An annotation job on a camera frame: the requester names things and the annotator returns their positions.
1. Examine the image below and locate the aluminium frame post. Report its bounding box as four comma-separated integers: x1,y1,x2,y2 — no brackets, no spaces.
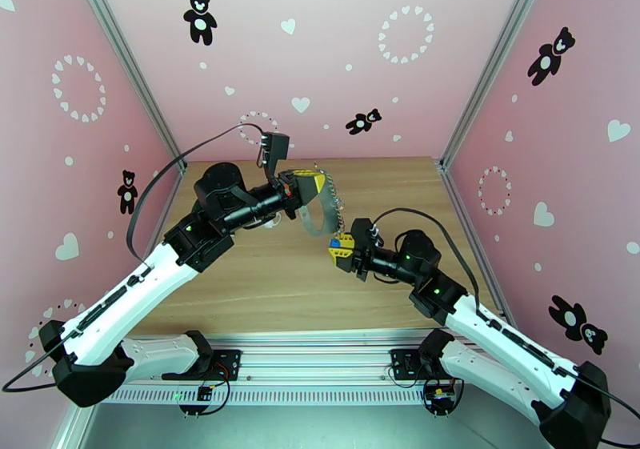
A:
438,0,557,170
67,0,189,171

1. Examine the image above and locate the silver keychain with keys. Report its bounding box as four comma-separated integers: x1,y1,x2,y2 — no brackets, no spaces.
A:
313,161,351,250

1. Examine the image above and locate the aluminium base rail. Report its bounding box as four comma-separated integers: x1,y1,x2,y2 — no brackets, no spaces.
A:
99,328,523,407

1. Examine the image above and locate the black base wire loop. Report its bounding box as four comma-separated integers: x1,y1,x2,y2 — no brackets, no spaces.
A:
422,370,469,419
178,364,234,418

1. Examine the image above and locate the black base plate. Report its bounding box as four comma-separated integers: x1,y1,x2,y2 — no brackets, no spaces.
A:
390,348,426,382
209,348,242,382

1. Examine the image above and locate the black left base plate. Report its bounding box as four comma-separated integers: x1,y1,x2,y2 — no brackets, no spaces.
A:
209,348,242,382

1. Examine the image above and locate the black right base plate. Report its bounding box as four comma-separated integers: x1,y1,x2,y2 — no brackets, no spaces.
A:
390,348,426,382

